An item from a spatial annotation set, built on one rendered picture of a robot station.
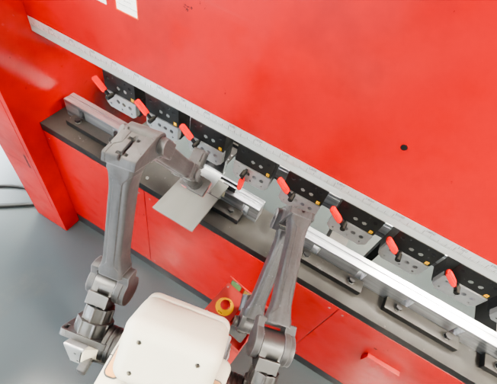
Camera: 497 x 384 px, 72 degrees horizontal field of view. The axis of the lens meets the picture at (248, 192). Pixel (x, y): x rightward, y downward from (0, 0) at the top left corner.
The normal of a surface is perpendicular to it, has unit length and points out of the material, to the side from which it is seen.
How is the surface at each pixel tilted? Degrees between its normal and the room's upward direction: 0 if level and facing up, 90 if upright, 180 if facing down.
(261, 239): 0
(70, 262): 0
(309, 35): 90
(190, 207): 0
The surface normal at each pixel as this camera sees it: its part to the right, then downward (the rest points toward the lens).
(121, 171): -0.24, 0.41
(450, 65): -0.48, 0.65
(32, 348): 0.18, -0.59
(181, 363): -0.10, 0.15
